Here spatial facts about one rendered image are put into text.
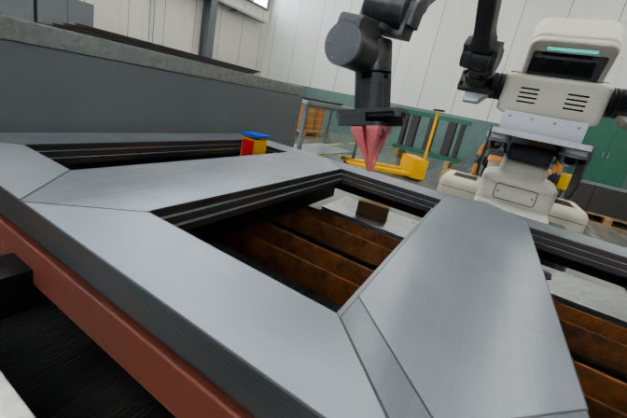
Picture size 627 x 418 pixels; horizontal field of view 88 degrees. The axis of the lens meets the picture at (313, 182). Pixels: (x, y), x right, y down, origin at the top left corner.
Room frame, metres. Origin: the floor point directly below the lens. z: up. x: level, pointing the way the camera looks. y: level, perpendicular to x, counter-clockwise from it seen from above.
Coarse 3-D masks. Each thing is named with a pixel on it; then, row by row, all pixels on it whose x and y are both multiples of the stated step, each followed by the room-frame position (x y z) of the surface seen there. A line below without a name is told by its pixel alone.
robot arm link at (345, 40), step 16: (416, 0) 0.51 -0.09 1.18; (352, 16) 0.46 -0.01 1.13; (416, 16) 0.51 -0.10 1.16; (336, 32) 0.47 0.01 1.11; (352, 32) 0.46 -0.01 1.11; (368, 32) 0.48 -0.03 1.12; (384, 32) 0.52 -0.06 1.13; (400, 32) 0.51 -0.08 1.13; (336, 48) 0.47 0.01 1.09; (352, 48) 0.46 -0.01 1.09; (368, 48) 0.47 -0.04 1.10; (336, 64) 0.47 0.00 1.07; (352, 64) 0.47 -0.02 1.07; (368, 64) 0.49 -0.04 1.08
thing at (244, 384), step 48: (96, 144) 0.61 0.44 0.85; (144, 144) 0.70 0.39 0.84; (192, 144) 0.82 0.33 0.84; (240, 144) 0.97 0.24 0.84; (0, 192) 0.35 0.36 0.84; (240, 192) 0.51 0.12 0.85; (288, 192) 0.63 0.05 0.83; (384, 192) 0.79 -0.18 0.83; (48, 240) 0.29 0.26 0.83; (96, 288) 0.25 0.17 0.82; (192, 336) 0.19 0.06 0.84; (240, 384) 0.17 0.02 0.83; (384, 384) 0.18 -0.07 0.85
